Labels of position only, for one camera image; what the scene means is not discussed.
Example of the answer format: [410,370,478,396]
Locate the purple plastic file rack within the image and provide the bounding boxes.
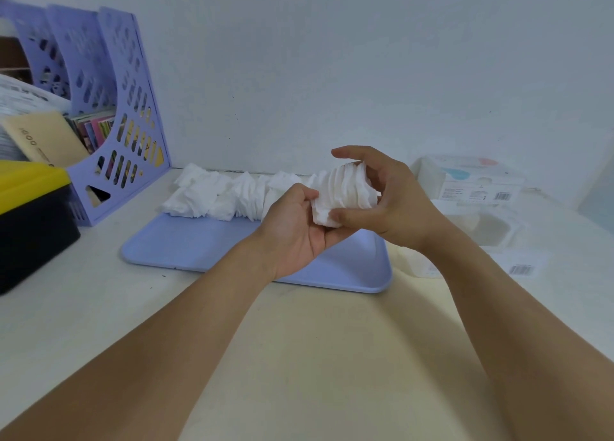
[0,0,172,228]

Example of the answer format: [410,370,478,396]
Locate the brown paper envelope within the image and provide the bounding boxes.
[0,111,92,166]

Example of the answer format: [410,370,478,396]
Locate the colourful booklets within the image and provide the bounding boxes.
[66,109,119,153]

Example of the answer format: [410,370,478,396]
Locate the person's right forearm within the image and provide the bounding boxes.
[418,222,614,441]

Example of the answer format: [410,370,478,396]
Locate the clear plastic bag with label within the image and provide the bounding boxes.
[394,243,550,280]

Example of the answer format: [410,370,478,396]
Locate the white printed cotton pad box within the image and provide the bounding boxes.
[411,153,527,203]

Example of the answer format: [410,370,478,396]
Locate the person's left hand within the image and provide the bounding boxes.
[253,184,365,283]

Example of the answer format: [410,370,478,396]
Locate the clear plastic package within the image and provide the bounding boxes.
[431,198,529,251]

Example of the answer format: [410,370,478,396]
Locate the light blue plastic tray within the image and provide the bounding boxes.
[120,211,394,295]

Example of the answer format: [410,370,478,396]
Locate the row of white cotton pads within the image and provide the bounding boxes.
[157,163,328,223]

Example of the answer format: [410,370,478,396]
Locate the person's right hand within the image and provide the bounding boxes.
[330,145,455,254]

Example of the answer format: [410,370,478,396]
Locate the person's left forearm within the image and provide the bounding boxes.
[0,235,279,441]

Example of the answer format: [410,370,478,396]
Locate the bunch of cotton pads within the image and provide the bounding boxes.
[307,162,383,228]

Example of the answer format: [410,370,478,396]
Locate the black box with yellow lid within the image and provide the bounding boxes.
[0,160,82,297]

